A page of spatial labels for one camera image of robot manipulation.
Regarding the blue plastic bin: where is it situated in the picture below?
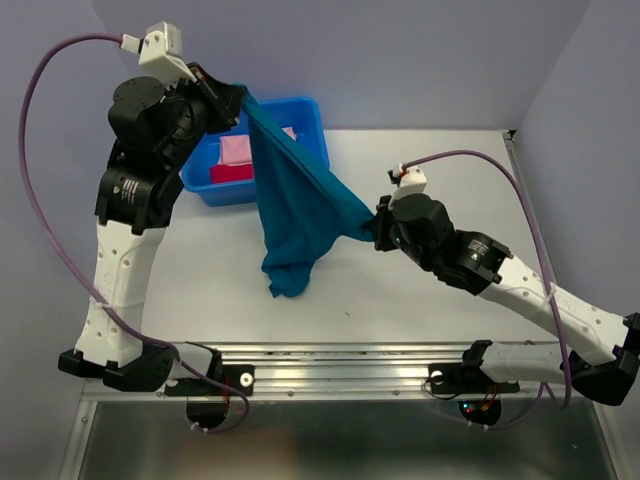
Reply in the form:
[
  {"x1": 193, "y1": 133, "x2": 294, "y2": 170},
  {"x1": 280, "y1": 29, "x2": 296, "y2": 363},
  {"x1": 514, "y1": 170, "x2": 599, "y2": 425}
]
[{"x1": 181, "y1": 97, "x2": 330, "y2": 207}]

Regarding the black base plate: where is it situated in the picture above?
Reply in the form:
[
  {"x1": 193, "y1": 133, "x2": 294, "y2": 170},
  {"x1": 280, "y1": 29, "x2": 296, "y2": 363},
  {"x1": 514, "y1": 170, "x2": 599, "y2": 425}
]
[
  {"x1": 164, "y1": 364, "x2": 255, "y2": 397},
  {"x1": 428, "y1": 362, "x2": 520, "y2": 395}
]

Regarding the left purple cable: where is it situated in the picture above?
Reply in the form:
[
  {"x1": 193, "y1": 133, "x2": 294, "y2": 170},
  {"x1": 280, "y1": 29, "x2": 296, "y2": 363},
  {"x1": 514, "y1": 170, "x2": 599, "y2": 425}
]
[{"x1": 18, "y1": 32, "x2": 251, "y2": 435}]

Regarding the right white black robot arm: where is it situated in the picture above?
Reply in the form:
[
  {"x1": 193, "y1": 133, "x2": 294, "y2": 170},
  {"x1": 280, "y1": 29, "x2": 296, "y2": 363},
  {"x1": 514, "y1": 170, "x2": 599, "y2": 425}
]
[{"x1": 370, "y1": 193, "x2": 639, "y2": 406}]

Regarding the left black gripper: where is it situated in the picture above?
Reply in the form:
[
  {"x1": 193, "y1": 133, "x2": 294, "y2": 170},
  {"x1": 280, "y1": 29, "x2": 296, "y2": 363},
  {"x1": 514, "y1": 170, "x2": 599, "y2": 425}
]
[{"x1": 161, "y1": 60, "x2": 246, "y2": 169}]

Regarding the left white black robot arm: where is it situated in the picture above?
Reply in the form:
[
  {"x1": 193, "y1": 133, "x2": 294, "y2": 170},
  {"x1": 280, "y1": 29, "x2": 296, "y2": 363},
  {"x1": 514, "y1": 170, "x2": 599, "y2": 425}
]
[{"x1": 58, "y1": 63, "x2": 247, "y2": 392}]

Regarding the red folded t shirt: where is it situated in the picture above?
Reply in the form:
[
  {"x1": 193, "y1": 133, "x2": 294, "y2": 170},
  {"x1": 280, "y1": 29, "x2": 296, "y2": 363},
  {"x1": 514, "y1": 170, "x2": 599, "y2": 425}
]
[{"x1": 209, "y1": 163, "x2": 254, "y2": 185}]

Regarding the aluminium rail frame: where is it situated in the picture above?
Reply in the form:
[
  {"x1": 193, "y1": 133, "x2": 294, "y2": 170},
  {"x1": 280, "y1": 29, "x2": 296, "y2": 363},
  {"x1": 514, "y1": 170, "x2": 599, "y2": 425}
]
[{"x1": 82, "y1": 130, "x2": 611, "y2": 480}]

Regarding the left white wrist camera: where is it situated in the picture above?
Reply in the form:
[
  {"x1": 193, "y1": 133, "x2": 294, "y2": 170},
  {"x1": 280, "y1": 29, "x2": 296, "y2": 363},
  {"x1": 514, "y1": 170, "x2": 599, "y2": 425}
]
[{"x1": 120, "y1": 22, "x2": 195, "y2": 87}]

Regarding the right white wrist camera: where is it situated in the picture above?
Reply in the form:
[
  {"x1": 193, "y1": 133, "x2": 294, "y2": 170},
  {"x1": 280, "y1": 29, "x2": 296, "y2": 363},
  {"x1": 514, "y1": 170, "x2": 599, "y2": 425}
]
[{"x1": 387, "y1": 164, "x2": 427, "y2": 201}]

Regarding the pink folded t shirt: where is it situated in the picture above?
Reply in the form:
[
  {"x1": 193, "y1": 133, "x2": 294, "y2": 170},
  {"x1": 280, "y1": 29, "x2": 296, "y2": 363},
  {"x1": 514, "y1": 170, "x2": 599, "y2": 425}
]
[{"x1": 218, "y1": 126, "x2": 297, "y2": 165}]

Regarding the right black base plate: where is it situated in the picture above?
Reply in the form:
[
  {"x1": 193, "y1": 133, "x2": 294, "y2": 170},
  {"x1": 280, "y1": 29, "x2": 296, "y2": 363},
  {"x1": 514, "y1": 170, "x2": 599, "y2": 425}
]
[{"x1": 428, "y1": 362, "x2": 520, "y2": 395}]

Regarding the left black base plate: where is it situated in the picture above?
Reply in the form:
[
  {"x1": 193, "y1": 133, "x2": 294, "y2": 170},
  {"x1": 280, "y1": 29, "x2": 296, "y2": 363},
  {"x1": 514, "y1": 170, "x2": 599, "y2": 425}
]
[{"x1": 164, "y1": 364, "x2": 255, "y2": 397}]

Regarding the teal t shirt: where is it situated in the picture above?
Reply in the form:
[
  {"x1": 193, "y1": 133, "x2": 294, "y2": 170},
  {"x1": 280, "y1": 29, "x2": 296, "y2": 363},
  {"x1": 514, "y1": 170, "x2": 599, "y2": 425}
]
[{"x1": 243, "y1": 94, "x2": 374, "y2": 298}]

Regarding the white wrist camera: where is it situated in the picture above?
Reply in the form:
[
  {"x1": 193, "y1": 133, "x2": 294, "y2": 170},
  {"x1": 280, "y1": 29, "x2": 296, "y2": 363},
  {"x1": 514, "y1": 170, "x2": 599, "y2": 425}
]
[
  {"x1": 387, "y1": 164, "x2": 427, "y2": 201},
  {"x1": 120, "y1": 22, "x2": 195, "y2": 87}
]

